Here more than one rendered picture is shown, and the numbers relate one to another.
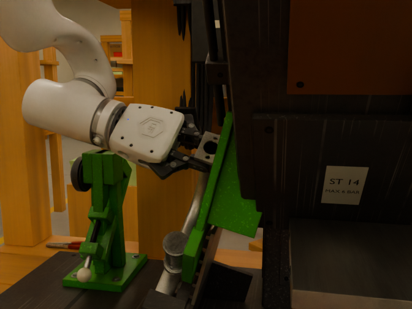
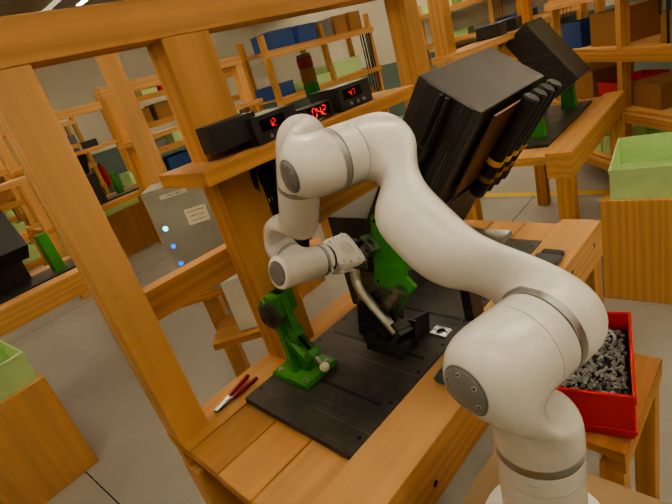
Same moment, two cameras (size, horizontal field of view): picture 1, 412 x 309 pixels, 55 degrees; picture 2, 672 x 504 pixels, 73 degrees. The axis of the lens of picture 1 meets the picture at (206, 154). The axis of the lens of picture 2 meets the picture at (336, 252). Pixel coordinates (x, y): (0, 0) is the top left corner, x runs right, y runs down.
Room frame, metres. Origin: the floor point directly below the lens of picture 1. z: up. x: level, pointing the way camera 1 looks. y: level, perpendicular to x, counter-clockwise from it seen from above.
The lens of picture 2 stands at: (-0.05, 1.00, 1.69)
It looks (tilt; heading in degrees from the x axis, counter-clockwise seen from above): 22 degrees down; 308
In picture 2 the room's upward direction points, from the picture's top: 17 degrees counter-clockwise
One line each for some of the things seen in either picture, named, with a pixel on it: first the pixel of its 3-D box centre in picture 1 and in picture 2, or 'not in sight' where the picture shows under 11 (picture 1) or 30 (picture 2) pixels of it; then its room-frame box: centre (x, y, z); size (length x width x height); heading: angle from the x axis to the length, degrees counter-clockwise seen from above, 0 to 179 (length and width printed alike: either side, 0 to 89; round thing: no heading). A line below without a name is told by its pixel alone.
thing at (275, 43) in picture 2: not in sight; (328, 101); (4.06, -5.11, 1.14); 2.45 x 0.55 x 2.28; 83
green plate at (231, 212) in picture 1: (238, 178); (395, 247); (0.56, -0.05, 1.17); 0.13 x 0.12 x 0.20; 79
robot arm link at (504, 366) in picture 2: not in sight; (516, 390); (0.10, 0.53, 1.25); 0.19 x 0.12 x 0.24; 66
